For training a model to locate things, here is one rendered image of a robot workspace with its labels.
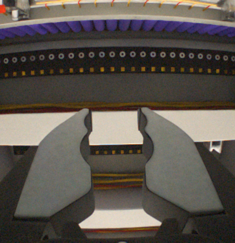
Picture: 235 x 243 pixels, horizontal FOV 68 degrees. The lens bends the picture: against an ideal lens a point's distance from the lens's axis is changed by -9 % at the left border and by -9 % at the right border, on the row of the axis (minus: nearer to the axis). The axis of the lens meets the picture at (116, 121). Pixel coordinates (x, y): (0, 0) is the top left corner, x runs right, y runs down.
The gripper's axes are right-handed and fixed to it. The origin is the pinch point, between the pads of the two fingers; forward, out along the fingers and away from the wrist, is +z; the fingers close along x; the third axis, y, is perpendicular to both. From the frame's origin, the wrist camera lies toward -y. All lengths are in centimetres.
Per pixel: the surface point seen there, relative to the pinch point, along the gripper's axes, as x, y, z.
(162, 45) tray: 10.1, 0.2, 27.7
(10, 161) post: -29.2, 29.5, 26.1
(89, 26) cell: -3.7, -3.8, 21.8
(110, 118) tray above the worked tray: -0.5, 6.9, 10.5
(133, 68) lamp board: 4.3, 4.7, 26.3
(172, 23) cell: 9.6, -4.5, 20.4
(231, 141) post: 31.4, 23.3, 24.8
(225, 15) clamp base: 14.4, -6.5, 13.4
